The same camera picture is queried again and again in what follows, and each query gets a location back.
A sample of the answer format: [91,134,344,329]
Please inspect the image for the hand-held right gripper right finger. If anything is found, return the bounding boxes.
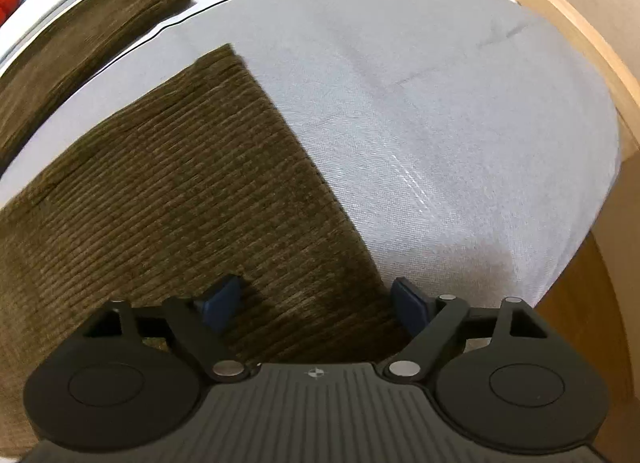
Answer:
[378,277,547,386]

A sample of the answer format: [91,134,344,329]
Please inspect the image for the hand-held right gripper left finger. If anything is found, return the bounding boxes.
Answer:
[81,274,252,385]

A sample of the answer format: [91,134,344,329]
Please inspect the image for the olive corduroy pants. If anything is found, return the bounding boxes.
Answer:
[0,0,412,455]

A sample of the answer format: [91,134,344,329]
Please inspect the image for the grey printed bed sheet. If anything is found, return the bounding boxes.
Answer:
[0,0,624,325]

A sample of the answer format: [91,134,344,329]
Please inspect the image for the wooden bed frame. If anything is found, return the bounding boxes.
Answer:
[434,0,640,178]

